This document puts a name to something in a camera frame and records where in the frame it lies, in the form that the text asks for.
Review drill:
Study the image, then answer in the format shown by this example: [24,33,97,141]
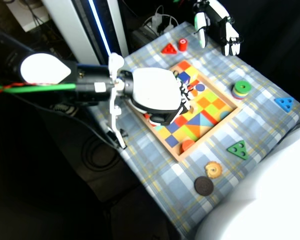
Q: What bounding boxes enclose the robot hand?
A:
[192,0,243,57]
[126,67,195,127]

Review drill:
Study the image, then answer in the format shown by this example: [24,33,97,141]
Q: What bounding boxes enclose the red triangle three holes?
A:
[161,42,178,55]

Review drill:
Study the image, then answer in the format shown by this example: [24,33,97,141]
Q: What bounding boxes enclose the red cylinder white mark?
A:
[177,38,189,52]

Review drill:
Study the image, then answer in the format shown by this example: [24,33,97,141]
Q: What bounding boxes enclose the white power strip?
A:
[143,6,181,36]

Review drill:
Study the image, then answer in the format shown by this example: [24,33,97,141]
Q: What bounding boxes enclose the square wooden tray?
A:
[133,59,242,163]

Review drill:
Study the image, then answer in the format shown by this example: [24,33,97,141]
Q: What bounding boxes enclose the blue triangle three holes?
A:
[274,96,296,113]

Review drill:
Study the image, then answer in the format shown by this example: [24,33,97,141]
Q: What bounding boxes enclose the tan flower-shaped cookie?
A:
[204,161,223,179]

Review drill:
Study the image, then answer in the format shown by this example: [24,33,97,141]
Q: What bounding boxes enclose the dark chocolate round cookie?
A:
[194,176,215,196]

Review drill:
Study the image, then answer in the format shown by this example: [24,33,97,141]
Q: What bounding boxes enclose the green triangle three holes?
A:
[226,140,249,161]

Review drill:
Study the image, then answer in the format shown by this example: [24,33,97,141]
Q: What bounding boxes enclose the white robot body column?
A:
[41,0,130,72]

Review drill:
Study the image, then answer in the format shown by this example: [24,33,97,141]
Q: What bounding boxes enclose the white box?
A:
[4,0,51,33]

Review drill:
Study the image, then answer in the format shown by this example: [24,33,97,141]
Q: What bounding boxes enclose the green wooden ring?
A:
[233,80,252,95]

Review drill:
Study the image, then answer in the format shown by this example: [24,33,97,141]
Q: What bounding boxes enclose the yellow wooden ring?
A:
[231,87,250,98]

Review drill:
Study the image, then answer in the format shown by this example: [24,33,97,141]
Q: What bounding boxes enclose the green cable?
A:
[0,81,78,95]

